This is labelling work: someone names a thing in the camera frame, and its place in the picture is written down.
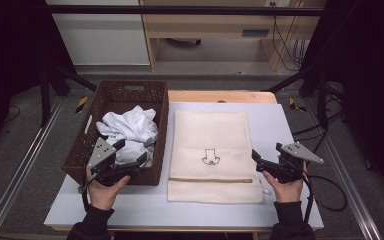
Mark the black metal crossbar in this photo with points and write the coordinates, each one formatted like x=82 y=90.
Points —
x=180 y=10

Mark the black curtain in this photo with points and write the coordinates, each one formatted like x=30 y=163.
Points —
x=370 y=83
x=13 y=50

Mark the person's left hand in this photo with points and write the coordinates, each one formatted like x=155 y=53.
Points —
x=101 y=196

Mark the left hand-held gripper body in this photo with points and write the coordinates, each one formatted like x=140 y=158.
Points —
x=101 y=153

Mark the wooden table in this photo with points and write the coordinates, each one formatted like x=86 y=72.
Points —
x=213 y=96

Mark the white garment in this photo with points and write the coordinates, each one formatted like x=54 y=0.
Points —
x=130 y=128

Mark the white cabinet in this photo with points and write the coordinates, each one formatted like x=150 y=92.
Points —
x=103 y=40

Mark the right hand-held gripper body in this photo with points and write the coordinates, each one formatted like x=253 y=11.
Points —
x=293 y=153

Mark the cream mesh laundry bag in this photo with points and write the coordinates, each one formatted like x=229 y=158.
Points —
x=210 y=133

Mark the white board sheet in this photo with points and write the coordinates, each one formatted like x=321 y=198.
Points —
x=273 y=126

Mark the person's right hand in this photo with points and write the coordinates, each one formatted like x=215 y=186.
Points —
x=288 y=191

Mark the brown woven basket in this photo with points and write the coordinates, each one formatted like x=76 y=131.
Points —
x=130 y=96

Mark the aluminium floor rail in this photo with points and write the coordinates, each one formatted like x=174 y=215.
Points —
x=350 y=186
x=20 y=166

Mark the yellow black tape strip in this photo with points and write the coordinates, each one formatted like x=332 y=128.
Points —
x=295 y=106
x=81 y=104

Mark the light wooden desk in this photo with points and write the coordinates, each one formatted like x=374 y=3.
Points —
x=213 y=25

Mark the black metal stand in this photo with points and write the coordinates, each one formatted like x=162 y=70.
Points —
x=321 y=100
x=45 y=96

